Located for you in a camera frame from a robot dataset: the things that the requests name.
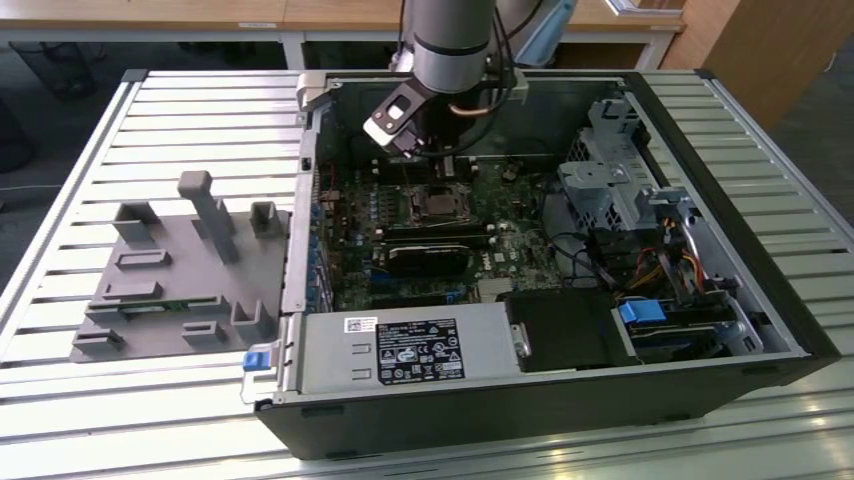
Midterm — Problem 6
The green RAM stick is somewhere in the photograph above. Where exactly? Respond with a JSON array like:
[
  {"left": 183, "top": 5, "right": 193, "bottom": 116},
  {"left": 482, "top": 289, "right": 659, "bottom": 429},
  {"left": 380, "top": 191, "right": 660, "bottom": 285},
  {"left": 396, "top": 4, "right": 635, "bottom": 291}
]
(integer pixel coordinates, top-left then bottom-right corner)
[{"left": 116, "top": 298, "right": 225, "bottom": 315}]

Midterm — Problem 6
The coloured wire bundle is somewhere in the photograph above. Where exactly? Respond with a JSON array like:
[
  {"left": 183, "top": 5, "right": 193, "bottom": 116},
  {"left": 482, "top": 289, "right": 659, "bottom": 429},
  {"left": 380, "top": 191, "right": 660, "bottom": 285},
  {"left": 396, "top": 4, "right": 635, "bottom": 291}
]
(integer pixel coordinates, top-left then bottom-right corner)
[{"left": 623, "top": 247, "right": 710, "bottom": 294}]

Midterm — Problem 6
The wooden desk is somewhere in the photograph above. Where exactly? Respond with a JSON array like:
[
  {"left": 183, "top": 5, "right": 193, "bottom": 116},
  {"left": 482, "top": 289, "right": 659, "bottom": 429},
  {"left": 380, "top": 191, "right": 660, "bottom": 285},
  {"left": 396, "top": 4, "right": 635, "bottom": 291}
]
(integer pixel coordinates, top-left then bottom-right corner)
[{"left": 0, "top": 0, "right": 688, "bottom": 71}]

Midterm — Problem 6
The wooden cabinet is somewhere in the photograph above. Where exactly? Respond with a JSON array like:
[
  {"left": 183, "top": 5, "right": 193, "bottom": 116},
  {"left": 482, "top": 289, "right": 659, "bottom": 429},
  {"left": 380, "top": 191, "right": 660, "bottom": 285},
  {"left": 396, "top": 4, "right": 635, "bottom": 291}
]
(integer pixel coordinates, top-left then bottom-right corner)
[{"left": 659, "top": 0, "right": 854, "bottom": 134}]

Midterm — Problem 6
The metal drive cage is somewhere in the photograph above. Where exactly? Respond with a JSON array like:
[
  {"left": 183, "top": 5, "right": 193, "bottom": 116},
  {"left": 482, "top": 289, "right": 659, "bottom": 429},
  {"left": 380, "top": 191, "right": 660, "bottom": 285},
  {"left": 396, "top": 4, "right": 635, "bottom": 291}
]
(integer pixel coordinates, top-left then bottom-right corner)
[{"left": 556, "top": 97, "right": 662, "bottom": 231}]

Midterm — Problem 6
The black PC case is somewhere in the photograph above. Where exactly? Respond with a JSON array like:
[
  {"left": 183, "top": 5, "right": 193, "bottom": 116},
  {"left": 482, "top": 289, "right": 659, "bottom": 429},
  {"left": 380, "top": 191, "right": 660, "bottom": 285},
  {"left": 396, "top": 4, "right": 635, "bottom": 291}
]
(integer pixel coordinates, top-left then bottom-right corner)
[{"left": 252, "top": 68, "right": 843, "bottom": 461}]

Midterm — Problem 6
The grey parts rack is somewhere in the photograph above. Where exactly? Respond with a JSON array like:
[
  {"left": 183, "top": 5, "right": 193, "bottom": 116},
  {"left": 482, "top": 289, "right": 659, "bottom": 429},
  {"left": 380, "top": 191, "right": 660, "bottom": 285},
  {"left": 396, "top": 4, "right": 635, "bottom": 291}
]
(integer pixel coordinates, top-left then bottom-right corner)
[{"left": 68, "top": 169, "right": 295, "bottom": 365}]

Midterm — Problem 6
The black RAM slot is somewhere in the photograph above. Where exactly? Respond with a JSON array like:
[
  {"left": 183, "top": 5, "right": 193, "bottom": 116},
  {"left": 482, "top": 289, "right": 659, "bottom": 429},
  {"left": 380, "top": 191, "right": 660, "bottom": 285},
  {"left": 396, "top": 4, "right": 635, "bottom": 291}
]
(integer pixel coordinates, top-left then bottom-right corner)
[
  {"left": 380, "top": 234, "right": 495, "bottom": 247},
  {"left": 380, "top": 225, "right": 495, "bottom": 237},
  {"left": 383, "top": 158, "right": 482, "bottom": 174}
]

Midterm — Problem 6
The CPU socket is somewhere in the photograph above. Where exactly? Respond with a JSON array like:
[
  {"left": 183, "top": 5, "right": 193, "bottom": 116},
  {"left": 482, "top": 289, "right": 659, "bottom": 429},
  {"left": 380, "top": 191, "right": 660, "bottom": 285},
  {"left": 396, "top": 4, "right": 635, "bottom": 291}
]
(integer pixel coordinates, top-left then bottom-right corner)
[{"left": 407, "top": 182, "right": 479, "bottom": 225}]

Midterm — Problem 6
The hard disk in blue carrier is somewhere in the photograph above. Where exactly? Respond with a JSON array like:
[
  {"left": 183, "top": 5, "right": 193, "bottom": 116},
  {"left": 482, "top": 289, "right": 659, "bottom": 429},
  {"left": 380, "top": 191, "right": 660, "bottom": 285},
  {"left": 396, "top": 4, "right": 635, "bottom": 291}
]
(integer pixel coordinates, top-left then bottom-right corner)
[{"left": 616, "top": 298, "right": 735, "bottom": 361}]

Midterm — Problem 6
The silver disk bay frame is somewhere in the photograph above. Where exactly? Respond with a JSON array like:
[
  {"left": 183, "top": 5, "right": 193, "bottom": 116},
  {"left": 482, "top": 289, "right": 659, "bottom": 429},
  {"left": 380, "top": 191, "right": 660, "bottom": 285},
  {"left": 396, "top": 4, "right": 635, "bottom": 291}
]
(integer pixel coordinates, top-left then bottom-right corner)
[{"left": 643, "top": 187, "right": 768, "bottom": 356}]

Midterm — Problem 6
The black plastic shroud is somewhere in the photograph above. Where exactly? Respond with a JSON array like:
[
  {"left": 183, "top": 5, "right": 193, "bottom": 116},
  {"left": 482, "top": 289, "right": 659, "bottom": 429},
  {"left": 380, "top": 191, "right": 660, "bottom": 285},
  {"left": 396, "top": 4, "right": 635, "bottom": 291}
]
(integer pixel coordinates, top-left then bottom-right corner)
[{"left": 499, "top": 289, "right": 642, "bottom": 374}]

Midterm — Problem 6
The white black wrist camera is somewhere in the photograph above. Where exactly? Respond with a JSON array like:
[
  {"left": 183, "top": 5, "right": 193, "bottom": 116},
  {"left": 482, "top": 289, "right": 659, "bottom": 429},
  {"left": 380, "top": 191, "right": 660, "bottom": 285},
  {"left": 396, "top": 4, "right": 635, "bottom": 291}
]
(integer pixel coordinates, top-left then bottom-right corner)
[{"left": 361, "top": 82, "right": 435, "bottom": 161}]

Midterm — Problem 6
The pale blue teach pendant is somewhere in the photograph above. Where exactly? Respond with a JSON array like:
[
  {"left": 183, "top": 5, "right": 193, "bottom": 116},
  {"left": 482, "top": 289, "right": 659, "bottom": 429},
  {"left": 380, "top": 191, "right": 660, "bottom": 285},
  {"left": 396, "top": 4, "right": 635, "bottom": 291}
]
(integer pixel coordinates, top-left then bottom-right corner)
[{"left": 516, "top": 0, "right": 579, "bottom": 69}]

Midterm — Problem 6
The silver power supply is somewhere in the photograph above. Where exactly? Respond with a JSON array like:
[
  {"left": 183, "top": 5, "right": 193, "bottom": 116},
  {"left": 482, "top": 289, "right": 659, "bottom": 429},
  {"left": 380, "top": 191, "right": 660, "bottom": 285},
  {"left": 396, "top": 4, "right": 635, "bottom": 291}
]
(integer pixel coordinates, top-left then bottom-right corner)
[{"left": 292, "top": 299, "right": 528, "bottom": 396}]

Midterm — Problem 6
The black graphics card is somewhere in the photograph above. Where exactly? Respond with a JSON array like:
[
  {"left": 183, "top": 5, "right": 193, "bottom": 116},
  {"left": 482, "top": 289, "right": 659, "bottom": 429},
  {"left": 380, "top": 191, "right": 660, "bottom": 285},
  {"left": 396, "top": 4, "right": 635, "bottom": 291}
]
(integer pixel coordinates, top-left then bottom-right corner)
[{"left": 383, "top": 242, "right": 472, "bottom": 276}]

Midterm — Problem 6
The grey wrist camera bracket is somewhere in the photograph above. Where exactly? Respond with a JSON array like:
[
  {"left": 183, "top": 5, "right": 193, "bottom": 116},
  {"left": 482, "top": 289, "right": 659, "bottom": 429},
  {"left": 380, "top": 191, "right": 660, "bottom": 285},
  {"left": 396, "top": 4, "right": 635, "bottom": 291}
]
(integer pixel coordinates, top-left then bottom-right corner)
[{"left": 492, "top": 67, "right": 534, "bottom": 105}]

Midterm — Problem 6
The green motherboard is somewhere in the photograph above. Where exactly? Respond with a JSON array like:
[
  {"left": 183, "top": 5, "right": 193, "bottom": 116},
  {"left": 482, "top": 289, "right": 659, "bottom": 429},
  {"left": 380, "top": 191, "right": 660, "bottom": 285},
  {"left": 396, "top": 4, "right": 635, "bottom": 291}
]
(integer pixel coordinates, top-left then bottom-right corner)
[{"left": 312, "top": 154, "right": 568, "bottom": 314}]

